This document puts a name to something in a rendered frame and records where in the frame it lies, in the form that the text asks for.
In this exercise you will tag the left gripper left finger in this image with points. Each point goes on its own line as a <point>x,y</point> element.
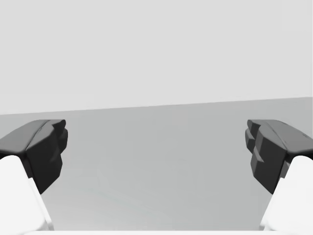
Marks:
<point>36,156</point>

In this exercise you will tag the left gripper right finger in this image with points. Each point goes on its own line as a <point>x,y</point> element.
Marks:
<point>274,156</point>

